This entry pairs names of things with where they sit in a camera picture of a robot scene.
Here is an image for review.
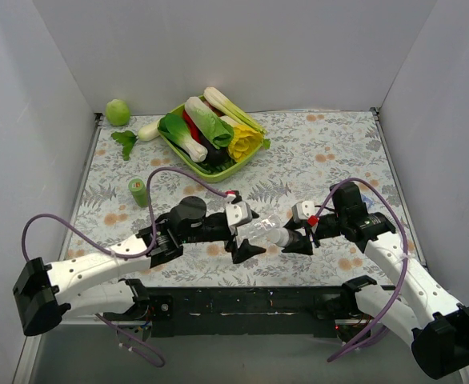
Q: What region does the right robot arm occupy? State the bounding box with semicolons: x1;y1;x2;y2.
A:
271;178;469;379

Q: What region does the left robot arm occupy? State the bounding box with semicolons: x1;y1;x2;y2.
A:
13;194;265;336

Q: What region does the green plastic tray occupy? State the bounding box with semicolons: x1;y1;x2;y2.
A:
158;95;270;182

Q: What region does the dark purple eggplant toy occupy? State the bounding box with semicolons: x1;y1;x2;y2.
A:
199;133;230;166

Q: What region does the yellow cabbage toy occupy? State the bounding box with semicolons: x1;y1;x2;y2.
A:
220;115;264;162

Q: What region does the green napa cabbage toy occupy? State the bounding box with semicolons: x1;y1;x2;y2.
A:
184;97;234;149

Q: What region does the red pepper toy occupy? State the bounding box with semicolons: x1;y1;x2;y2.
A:
182;110;201;143

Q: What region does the green cylindrical bottle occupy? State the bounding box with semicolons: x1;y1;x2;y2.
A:
128;178;148;208

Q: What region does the white green leek toy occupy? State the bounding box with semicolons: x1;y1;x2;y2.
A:
203;87;267;135

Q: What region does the white bok choy toy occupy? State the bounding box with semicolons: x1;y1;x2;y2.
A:
158;114;208;163

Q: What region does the floral table mat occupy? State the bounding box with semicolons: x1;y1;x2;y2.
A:
66;110;407;287

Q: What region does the white radish toy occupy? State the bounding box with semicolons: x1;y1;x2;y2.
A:
111;120;159;161

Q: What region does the green round cabbage toy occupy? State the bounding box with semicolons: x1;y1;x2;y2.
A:
105;99;131;126

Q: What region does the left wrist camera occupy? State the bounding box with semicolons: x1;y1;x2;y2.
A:
225;201;259;227

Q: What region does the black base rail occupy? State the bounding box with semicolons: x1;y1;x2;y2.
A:
50;279;395;339

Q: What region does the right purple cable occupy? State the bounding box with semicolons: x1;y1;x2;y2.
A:
314;177;408;363

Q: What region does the purple cable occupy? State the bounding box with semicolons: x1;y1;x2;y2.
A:
21;166;235;368
314;177;408;363

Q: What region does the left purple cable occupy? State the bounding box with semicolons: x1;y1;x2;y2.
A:
21;166;235;368

